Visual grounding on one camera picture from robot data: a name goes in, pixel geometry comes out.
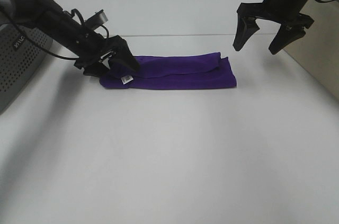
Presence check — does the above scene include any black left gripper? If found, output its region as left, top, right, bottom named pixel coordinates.
left=73, top=32, right=139, bottom=77

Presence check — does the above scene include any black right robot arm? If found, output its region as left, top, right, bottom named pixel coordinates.
left=233, top=0, right=314, bottom=55

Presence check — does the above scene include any beige wooden box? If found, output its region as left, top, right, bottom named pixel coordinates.
left=284, top=0, right=338, bottom=98

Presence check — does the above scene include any white towel care label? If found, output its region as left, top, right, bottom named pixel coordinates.
left=121, top=75, right=133, bottom=85

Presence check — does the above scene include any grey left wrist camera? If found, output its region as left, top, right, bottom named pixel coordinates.
left=85, top=10, right=108, bottom=30

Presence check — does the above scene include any purple towel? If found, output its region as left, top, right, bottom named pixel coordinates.
left=99, top=52, right=237, bottom=90

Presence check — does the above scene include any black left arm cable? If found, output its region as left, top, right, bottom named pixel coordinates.
left=0, top=4, right=110, bottom=61

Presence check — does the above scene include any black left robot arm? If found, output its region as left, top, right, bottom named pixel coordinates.
left=1, top=0, right=140, bottom=77

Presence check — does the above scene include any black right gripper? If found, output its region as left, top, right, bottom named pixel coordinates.
left=233, top=0, right=314, bottom=55

